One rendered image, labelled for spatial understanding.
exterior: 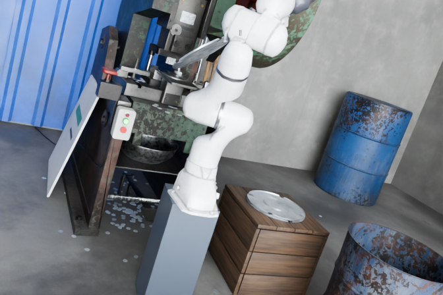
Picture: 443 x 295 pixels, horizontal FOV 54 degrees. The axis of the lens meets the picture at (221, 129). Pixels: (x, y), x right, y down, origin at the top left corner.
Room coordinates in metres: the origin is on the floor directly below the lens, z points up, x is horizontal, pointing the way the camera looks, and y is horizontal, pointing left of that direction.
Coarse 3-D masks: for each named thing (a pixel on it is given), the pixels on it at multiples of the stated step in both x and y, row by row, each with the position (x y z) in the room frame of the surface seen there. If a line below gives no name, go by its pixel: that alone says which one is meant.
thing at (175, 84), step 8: (160, 72) 2.10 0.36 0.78; (168, 72) 2.15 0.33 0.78; (168, 80) 1.96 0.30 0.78; (176, 80) 2.01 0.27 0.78; (184, 80) 2.08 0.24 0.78; (160, 88) 2.09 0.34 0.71; (168, 88) 2.05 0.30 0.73; (176, 88) 2.06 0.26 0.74; (184, 88) 2.09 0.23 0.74; (192, 88) 1.97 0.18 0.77; (168, 96) 2.05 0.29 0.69; (176, 96) 2.07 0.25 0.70; (168, 104) 2.06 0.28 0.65; (176, 104) 2.08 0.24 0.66
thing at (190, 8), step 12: (180, 0) 2.12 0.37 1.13; (192, 0) 2.14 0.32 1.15; (204, 0) 2.17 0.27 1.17; (180, 12) 2.12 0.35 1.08; (192, 12) 2.15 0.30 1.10; (180, 24) 2.13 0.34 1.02; (192, 24) 2.16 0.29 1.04; (168, 36) 2.11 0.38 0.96; (180, 36) 2.11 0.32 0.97; (192, 36) 2.17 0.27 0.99; (168, 48) 2.12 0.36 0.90; (180, 48) 2.12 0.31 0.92; (192, 48) 2.18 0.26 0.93
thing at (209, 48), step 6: (210, 42) 1.78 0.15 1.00; (216, 42) 1.83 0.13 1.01; (222, 42) 1.91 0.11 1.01; (198, 48) 1.77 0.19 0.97; (204, 48) 1.82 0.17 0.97; (210, 48) 1.94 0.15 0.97; (216, 48) 1.98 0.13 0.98; (192, 54) 1.80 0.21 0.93; (198, 54) 1.92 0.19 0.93; (204, 54) 1.97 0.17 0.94; (180, 60) 1.79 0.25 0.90; (186, 60) 1.86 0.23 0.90; (192, 60) 1.95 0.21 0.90; (198, 60) 2.04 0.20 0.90; (174, 66) 1.84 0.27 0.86; (180, 66) 1.92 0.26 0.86
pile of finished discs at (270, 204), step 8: (256, 192) 2.06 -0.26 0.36; (264, 192) 2.10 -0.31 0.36; (248, 200) 1.93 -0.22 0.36; (256, 200) 1.96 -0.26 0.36; (264, 200) 1.97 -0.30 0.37; (272, 200) 2.01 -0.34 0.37; (280, 200) 2.06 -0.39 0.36; (288, 200) 2.10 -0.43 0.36; (256, 208) 1.87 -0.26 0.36; (264, 208) 1.89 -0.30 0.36; (272, 208) 1.91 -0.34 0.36; (280, 208) 1.93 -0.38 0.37; (288, 208) 1.98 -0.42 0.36; (296, 208) 2.02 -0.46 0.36; (272, 216) 1.83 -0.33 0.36; (280, 216) 1.85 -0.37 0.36; (288, 216) 1.88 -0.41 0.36; (296, 216) 1.91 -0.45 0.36; (304, 216) 1.95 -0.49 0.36
